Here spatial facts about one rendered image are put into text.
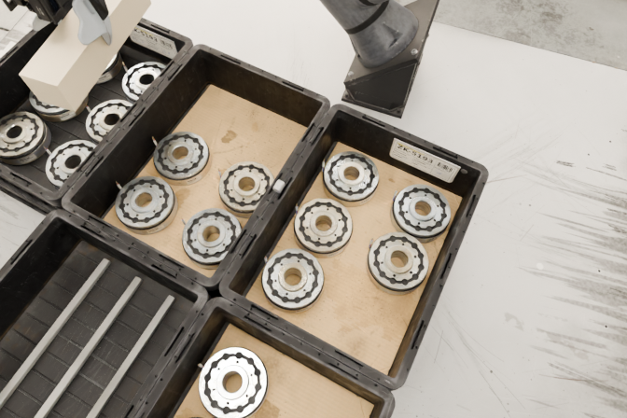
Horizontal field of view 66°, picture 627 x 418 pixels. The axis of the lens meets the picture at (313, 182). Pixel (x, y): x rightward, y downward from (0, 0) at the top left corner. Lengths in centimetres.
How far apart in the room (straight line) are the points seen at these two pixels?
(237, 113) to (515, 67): 73
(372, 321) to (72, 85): 59
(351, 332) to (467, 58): 79
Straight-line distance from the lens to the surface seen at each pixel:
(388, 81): 109
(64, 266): 94
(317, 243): 83
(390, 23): 105
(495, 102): 127
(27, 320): 94
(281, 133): 97
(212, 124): 100
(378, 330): 83
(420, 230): 86
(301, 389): 81
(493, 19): 254
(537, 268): 109
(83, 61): 80
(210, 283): 75
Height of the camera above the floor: 164
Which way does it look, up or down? 62 degrees down
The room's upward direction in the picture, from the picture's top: 2 degrees clockwise
